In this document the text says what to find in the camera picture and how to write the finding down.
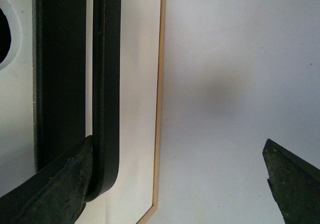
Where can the white drawer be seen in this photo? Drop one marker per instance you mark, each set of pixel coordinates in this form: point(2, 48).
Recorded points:
point(17, 114)
point(132, 194)

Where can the wooden two-drawer cabinet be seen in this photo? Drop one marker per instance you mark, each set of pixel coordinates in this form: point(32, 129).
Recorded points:
point(158, 117)

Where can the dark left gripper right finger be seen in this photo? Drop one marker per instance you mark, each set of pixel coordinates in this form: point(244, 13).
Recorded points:
point(294, 184)

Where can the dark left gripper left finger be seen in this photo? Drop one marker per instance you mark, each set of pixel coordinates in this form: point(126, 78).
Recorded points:
point(54, 195)

